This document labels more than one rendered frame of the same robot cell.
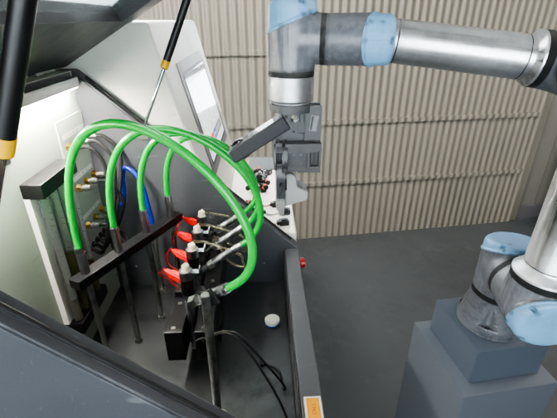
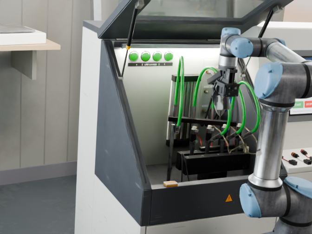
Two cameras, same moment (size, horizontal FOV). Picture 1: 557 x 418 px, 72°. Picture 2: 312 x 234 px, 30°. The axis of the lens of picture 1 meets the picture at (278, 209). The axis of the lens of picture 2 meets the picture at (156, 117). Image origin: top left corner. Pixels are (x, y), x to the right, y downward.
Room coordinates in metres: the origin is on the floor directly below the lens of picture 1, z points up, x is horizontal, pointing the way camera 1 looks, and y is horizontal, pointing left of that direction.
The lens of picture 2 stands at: (-0.50, -2.05, 1.86)
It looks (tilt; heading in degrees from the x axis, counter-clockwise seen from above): 16 degrees down; 67
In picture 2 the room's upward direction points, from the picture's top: 4 degrees clockwise
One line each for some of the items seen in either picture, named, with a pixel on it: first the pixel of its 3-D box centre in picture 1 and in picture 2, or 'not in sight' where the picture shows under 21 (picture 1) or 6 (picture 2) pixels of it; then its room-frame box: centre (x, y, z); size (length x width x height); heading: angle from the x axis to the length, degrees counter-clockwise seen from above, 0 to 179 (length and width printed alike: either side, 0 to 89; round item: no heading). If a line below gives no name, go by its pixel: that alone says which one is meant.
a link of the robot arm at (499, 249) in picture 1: (509, 264); (297, 198); (0.71, -0.52, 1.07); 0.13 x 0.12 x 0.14; 171
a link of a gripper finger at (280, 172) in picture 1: (280, 173); (217, 94); (0.64, 0.00, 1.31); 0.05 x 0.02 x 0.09; 2
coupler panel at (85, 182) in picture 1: (89, 179); (213, 90); (0.87, 0.46, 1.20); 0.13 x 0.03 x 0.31; 2
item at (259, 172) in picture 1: (259, 177); not in sight; (1.39, 0.07, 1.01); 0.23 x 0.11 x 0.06; 2
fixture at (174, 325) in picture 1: (201, 304); (212, 167); (0.76, 0.19, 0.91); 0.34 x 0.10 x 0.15; 2
